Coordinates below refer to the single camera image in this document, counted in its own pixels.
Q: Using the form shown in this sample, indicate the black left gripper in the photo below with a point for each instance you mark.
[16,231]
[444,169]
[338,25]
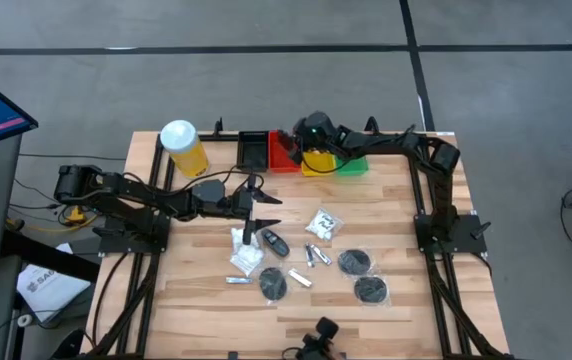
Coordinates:
[241,205]

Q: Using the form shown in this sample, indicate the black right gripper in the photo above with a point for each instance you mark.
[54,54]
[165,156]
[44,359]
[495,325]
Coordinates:
[297,142]

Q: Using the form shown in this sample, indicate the black oblong travel shaver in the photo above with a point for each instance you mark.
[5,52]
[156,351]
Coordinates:
[276,243]

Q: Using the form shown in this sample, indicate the bagged white cotton swabs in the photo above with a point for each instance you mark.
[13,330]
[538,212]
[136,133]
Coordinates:
[322,225]
[236,239]
[247,260]

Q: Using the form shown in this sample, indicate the bagged black round disc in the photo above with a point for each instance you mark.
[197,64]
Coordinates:
[355,262]
[370,289]
[272,283]

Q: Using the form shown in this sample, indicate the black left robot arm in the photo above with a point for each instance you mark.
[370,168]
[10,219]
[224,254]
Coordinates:
[131,195]

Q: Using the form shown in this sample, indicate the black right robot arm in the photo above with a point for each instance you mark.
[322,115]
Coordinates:
[391,142]

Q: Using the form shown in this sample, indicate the red plastic basket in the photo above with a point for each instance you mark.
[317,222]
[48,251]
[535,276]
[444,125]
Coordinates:
[278,162]

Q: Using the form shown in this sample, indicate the yellow plastic basket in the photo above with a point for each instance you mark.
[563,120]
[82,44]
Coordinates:
[316,165]

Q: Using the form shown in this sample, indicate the black plastic basket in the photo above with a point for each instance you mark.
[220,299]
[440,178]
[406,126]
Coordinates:
[253,150]

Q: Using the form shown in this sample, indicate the green plastic basket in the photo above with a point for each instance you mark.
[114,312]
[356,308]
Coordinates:
[356,167]

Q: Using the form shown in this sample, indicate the yellow wipes canister white lid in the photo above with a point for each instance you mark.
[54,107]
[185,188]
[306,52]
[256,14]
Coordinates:
[188,155]

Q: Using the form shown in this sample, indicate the black clamp device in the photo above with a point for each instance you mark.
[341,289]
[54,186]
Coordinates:
[323,330]

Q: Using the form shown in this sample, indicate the white printed booklet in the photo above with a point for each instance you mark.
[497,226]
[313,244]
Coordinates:
[48,292]

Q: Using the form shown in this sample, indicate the white tape roll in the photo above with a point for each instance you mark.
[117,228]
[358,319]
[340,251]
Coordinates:
[21,320]

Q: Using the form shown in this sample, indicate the black aluminium table frame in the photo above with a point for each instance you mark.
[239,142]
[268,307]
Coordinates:
[226,137]

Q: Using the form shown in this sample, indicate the black frame hook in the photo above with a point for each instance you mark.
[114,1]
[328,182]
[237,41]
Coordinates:
[217,126]
[372,126]

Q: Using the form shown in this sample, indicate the small black table bracket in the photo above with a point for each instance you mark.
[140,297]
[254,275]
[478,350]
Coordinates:
[232,356]

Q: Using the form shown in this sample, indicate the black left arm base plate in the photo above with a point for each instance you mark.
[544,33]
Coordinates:
[116,245]

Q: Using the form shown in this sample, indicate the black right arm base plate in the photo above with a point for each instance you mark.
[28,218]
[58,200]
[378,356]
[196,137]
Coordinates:
[471,245]

